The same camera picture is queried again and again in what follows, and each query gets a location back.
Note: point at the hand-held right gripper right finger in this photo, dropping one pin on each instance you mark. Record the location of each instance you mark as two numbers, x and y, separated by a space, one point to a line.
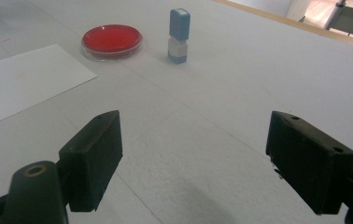
311 161

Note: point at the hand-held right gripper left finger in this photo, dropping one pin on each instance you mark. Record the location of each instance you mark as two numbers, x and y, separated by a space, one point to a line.
90 161

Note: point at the white paper sheet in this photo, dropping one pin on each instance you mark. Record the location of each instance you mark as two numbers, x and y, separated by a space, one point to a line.
22 81

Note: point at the red ink pad dish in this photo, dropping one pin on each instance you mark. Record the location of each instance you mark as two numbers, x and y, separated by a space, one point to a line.
111 39

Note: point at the blue stamp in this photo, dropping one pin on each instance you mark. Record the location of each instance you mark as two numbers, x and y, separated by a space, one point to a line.
177 49

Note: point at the blue stamp cap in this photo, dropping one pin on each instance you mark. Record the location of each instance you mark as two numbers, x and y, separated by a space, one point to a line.
180 23

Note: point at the white table cover board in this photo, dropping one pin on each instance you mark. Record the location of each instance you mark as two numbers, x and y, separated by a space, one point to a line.
215 102

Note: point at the wooden table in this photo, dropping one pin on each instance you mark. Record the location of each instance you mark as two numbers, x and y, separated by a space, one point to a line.
305 26

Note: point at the white metal desk frame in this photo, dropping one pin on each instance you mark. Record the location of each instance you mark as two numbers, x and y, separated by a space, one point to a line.
352 21

